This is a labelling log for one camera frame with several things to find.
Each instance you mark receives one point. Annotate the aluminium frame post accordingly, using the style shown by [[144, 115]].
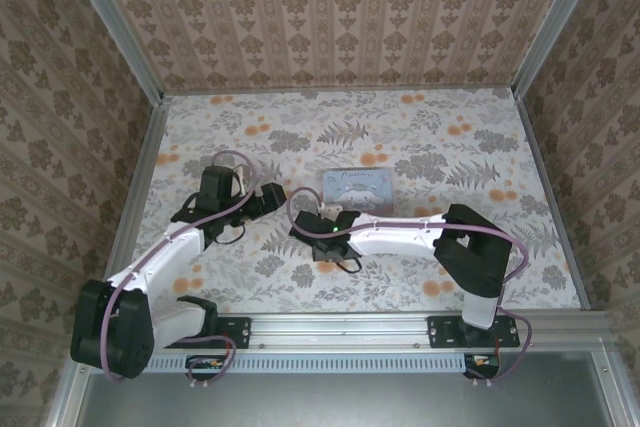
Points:
[[550, 22], [115, 22]]

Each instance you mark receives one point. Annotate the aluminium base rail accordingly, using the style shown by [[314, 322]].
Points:
[[340, 329]]

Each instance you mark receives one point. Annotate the aluminium table end rail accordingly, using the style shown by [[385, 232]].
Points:
[[340, 92]]

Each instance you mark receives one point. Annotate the aluminium table side rail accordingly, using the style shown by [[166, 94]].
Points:
[[555, 197], [137, 197]]

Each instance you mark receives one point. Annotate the grey metal panel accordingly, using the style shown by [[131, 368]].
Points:
[[340, 402]]

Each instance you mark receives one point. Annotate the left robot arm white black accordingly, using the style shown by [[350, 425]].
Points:
[[165, 257]]

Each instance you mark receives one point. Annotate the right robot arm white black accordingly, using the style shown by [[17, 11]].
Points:
[[395, 242]]

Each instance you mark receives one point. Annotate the aluminium frame bar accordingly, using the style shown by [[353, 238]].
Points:
[[65, 397], [610, 387]]

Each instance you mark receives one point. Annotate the blue cartoon tin box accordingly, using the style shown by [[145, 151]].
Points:
[[365, 187]]

